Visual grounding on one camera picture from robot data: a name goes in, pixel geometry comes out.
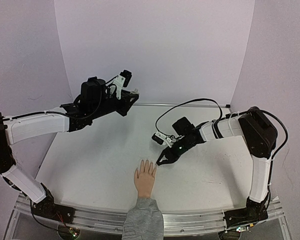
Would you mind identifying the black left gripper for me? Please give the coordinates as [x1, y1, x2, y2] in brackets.
[91, 88, 140, 120]

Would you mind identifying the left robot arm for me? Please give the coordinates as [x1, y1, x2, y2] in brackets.
[0, 70, 139, 219]

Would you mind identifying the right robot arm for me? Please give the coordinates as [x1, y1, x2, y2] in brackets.
[152, 107, 278, 204]

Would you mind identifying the mannequin hand with long nails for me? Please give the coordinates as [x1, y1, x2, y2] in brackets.
[134, 159, 157, 199]

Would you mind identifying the grey sleeve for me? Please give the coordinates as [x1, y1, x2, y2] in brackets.
[121, 198, 164, 240]

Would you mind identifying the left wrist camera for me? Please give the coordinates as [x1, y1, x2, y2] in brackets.
[113, 69, 132, 100]

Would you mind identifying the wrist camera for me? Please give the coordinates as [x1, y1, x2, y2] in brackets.
[113, 69, 132, 100]
[151, 131, 177, 148]

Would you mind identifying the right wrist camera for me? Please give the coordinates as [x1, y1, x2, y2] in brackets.
[151, 131, 177, 148]

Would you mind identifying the left camera black cable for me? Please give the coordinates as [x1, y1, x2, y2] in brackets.
[102, 77, 121, 98]

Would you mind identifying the camera black cable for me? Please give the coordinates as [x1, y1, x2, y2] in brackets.
[102, 77, 121, 98]
[155, 98, 289, 161]

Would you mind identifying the aluminium back rail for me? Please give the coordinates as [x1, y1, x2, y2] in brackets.
[137, 101, 232, 109]

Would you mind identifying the aluminium rail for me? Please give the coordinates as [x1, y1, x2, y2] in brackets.
[137, 101, 232, 109]
[14, 193, 292, 240]

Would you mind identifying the aluminium front rail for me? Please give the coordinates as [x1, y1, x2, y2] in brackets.
[14, 193, 292, 240]

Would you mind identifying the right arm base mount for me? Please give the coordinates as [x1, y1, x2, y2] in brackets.
[223, 208, 268, 230]

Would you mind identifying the right camera black cable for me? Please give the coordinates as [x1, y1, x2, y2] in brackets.
[155, 98, 289, 161]

